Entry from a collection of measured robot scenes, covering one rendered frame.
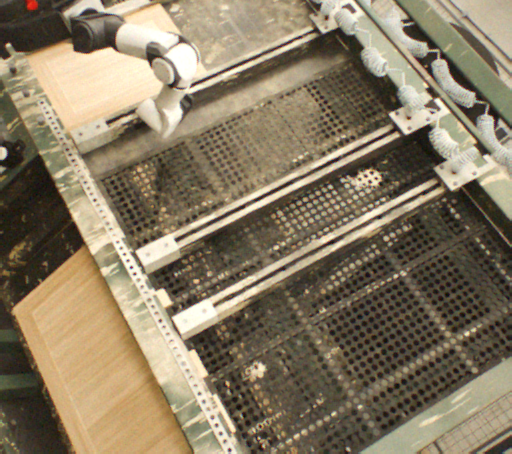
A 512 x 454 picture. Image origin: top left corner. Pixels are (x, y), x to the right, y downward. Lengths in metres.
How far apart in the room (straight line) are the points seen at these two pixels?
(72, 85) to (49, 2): 0.57
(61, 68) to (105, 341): 1.03
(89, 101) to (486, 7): 5.76
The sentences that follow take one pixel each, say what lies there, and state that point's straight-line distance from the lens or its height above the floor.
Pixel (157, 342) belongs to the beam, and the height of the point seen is 0.85.
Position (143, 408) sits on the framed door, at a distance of 2.44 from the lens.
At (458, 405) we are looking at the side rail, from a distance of 2.17.
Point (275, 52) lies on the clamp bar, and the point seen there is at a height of 1.61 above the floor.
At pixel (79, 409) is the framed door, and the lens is 2.60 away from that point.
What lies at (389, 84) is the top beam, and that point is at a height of 1.85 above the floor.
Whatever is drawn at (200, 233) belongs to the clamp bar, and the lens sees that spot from 2.23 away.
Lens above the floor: 1.84
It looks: 15 degrees down
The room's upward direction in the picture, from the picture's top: 50 degrees clockwise
